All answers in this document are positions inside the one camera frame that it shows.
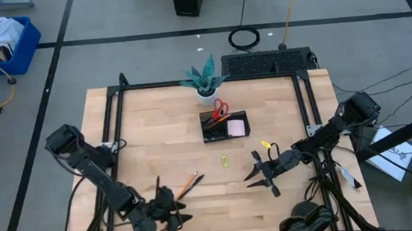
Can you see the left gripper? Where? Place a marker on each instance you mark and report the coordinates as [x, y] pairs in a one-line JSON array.
[[163, 209]]

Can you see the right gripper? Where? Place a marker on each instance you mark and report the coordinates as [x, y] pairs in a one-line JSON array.
[[285, 161]]

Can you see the black pen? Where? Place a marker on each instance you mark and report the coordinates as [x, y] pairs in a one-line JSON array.
[[197, 181], [157, 185]]

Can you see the yellow-green eraser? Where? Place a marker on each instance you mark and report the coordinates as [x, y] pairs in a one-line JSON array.
[[225, 161]]

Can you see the pink sticky note pad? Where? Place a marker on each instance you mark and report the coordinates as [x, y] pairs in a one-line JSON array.
[[236, 128]]

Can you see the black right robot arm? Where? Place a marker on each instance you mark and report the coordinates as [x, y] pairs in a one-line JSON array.
[[341, 122]]

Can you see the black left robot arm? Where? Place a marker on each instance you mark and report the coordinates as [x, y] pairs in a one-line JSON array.
[[99, 177]]

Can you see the black mesh desk organizer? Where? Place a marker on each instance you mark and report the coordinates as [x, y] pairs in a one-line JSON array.
[[211, 135]]

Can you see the white round plant pot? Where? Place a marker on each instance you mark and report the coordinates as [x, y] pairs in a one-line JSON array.
[[206, 99]]

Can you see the green snake plant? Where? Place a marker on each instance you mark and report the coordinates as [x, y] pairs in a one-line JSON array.
[[204, 80]]

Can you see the black perforated computer case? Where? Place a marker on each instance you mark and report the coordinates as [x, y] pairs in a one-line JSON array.
[[265, 62]]

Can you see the white paper sheet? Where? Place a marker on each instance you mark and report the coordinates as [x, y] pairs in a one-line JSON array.
[[393, 159]]

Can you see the black gantry beam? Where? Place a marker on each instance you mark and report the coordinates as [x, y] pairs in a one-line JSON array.
[[398, 137]]

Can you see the blue plastic bin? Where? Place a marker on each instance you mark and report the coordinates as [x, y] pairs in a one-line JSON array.
[[25, 53]]

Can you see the black metal table frame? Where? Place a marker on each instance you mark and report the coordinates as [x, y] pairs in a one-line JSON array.
[[151, 85]]

